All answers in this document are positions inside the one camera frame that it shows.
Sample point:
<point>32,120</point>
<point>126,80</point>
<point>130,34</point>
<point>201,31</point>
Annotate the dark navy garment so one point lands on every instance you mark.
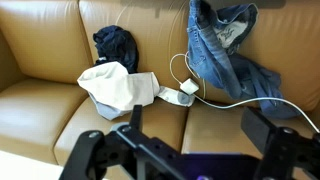
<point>113,43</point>

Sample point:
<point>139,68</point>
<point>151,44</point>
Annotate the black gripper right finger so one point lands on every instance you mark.
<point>257,128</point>

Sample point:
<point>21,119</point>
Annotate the tan leather sofa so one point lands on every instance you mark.
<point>47,44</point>

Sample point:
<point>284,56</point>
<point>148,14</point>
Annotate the blue denim jeans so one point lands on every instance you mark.
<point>214,37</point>

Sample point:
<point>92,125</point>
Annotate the white power adapter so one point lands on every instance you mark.
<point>189,86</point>

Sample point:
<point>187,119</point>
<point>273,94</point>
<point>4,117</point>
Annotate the beige cloth garment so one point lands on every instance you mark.
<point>114,91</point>

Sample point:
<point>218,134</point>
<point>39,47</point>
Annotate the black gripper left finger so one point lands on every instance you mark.
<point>136,117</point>

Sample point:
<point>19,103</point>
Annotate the grey white sock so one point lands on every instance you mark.
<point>175,97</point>

